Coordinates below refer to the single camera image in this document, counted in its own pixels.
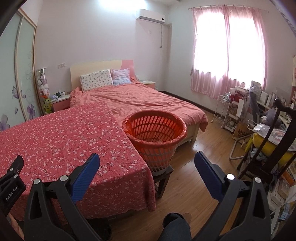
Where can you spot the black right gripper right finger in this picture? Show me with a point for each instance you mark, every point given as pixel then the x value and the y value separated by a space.
pixel 242 212

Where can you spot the white wall air conditioner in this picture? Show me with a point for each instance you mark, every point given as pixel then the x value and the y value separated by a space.
pixel 152 16

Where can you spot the person knee in jeans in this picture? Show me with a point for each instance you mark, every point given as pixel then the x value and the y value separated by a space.
pixel 176 227

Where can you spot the white wire rack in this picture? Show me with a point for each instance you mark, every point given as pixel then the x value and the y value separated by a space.
pixel 225 112

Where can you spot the white wall socket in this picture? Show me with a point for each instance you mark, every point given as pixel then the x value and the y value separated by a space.
pixel 62 65

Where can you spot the beige pink headboard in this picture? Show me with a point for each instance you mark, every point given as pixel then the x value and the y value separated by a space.
pixel 85 68

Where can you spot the cluttered desk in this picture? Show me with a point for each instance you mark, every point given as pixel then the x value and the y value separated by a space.
pixel 267 117

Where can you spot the orange plastic laundry basket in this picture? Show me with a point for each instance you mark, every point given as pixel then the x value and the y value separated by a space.
pixel 155 134

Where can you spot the dark wooden chair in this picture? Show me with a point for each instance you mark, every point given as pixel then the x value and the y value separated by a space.
pixel 283 142

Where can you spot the floral sliding wardrobe door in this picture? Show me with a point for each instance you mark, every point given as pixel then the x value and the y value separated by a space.
pixel 19 95

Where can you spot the pink striped pillow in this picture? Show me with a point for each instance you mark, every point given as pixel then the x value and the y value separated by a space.
pixel 121 76

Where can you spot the person right hand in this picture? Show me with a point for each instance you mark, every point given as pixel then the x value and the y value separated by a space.
pixel 16 226

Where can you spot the pink window curtain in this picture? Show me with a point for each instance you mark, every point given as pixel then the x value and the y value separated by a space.
pixel 229 49

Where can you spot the floral white pillow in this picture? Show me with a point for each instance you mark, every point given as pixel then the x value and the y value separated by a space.
pixel 96 80

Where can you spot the plush toy hanging rack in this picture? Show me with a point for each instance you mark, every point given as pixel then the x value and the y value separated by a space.
pixel 43 91

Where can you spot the pink white left nightstand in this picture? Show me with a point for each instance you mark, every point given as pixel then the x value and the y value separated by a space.
pixel 62 103

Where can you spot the brown paper bag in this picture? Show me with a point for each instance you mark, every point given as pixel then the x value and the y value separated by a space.
pixel 241 130

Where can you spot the dark wooden stool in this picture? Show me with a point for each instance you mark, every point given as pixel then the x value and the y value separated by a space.
pixel 161 181

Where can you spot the salmon pink bed duvet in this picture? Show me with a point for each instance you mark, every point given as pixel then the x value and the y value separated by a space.
pixel 123 100

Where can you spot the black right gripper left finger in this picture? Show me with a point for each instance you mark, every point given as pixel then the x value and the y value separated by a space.
pixel 41 221

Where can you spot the right bedside nightstand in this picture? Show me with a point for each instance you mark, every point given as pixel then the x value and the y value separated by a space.
pixel 149 83

